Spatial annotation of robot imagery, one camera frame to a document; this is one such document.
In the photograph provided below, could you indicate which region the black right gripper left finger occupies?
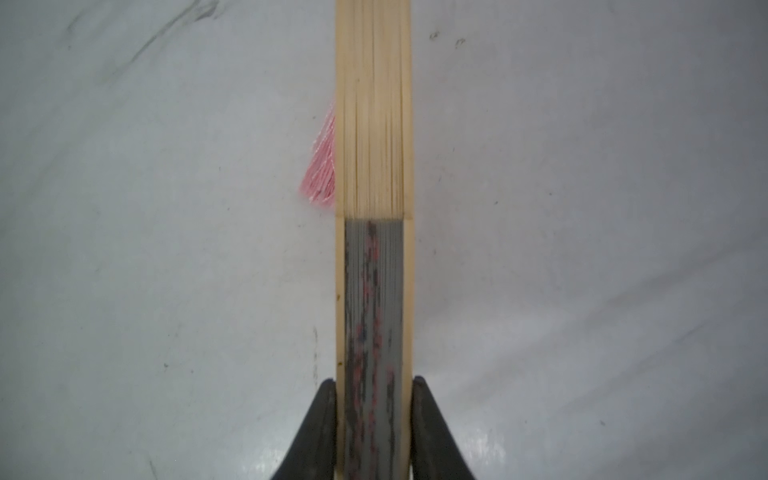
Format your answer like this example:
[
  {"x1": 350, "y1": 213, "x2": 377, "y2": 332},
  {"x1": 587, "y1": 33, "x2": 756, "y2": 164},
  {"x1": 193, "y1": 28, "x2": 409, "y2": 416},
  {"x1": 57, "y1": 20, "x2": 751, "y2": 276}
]
[{"x1": 272, "y1": 379, "x2": 337, "y2": 480}]

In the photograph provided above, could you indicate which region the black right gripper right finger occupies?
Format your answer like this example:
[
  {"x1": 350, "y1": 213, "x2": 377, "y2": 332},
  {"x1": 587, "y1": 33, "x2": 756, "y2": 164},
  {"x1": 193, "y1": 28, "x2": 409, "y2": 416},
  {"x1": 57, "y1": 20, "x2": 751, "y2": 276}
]
[{"x1": 411, "y1": 376, "x2": 475, "y2": 480}]

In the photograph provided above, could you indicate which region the grey pink folding fan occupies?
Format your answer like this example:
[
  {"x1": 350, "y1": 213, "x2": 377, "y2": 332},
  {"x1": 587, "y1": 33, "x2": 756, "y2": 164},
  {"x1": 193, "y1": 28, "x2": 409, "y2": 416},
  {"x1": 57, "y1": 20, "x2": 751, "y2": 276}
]
[{"x1": 332, "y1": 1, "x2": 414, "y2": 479}]

